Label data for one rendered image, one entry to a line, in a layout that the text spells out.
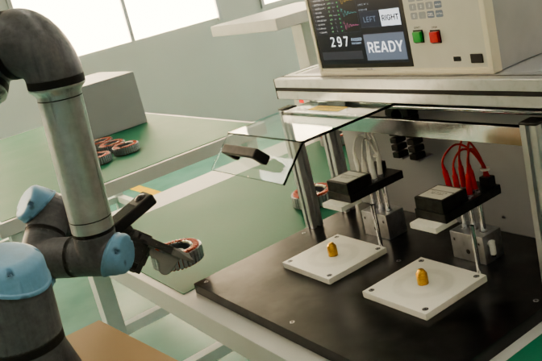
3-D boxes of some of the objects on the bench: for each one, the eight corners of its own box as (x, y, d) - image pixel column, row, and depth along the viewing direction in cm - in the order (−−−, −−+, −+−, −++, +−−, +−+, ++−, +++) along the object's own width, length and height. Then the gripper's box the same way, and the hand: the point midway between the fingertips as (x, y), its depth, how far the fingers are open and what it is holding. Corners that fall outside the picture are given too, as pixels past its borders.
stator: (313, 213, 177) (310, 200, 176) (285, 208, 186) (281, 194, 185) (345, 197, 183) (342, 184, 182) (316, 192, 192) (313, 179, 191)
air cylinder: (486, 265, 126) (481, 237, 125) (453, 257, 132) (448, 230, 131) (504, 254, 129) (500, 226, 127) (471, 246, 135) (466, 219, 133)
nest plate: (330, 284, 133) (328, 279, 133) (283, 267, 145) (281, 262, 145) (387, 252, 141) (386, 246, 140) (338, 238, 153) (337, 233, 153)
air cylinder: (389, 240, 146) (385, 215, 144) (365, 234, 152) (360, 209, 151) (407, 230, 149) (402, 206, 147) (382, 225, 155) (377, 201, 153)
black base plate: (424, 409, 96) (421, 395, 95) (196, 292, 149) (193, 283, 148) (616, 266, 120) (614, 254, 119) (361, 209, 173) (359, 201, 172)
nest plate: (427, 321, 113) (425, 313, 113) (363, 297, 125) (361, 291, 125) (487, 281, 121) (486, 274, 120) (422, 262, 133) (420, 256, 133)
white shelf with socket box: (309, 170, 213) (275, 18, 201) (243, 159, 244) (210, 26, 232) (392, 133, 231) (365, -8, 219) (321, 126, 261) (293, 2, 250)
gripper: (68, 244, 150) (149, 275, 161) (102, 261, 135) (187, 294, 146) (86, 206, 151) (164, 239, 163) (120, 219, 136) (204, 255, 147)
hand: (179, 252), depth 155 cm, fingers closed on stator, 13 cm apart
